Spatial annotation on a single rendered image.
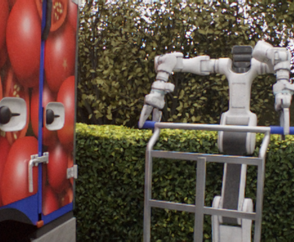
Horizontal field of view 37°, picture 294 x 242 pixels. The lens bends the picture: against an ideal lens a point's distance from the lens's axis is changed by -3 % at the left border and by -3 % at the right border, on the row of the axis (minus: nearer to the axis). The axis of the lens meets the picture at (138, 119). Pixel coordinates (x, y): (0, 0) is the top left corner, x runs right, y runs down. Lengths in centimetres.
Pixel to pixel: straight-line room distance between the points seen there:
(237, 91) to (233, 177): 51
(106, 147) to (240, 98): 147
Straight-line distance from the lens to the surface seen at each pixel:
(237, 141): 262
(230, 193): 265
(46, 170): 272
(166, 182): 367
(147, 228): 217
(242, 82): 272
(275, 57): 209
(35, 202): 264
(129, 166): 371
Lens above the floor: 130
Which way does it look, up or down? 1 degrees down
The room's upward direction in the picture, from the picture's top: 1 degrees clockwise
